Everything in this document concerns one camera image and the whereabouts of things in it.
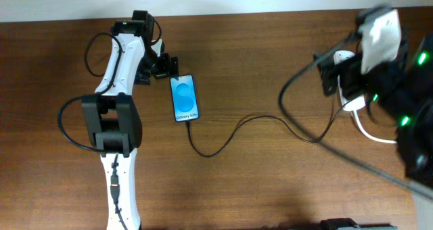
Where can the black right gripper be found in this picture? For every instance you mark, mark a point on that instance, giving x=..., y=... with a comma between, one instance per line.
x=328, y=76

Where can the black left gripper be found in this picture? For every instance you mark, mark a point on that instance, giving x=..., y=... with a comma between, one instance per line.
x=164, y=72

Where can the white power strip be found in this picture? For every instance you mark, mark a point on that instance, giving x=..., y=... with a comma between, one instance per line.
x=358, y=102

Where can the blue Galaxy smartphone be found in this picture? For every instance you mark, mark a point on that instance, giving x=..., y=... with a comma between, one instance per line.
x=184, y=98

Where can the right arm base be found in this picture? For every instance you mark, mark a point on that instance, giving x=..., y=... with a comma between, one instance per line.
x=349, y=224

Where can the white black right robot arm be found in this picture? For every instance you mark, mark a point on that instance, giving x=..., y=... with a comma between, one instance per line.
x=403, y=90

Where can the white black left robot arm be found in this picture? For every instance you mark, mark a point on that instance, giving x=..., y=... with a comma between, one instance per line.
x=113, y=123

